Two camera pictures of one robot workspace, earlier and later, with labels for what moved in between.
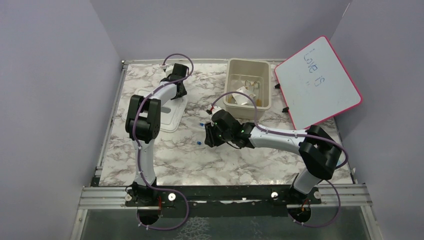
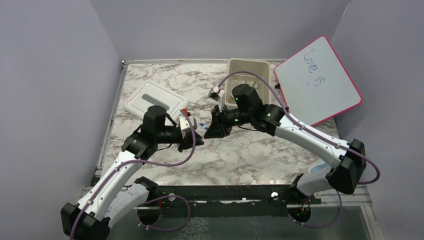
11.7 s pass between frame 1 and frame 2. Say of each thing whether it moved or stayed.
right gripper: moved
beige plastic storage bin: stayed
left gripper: moved
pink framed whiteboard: stayed
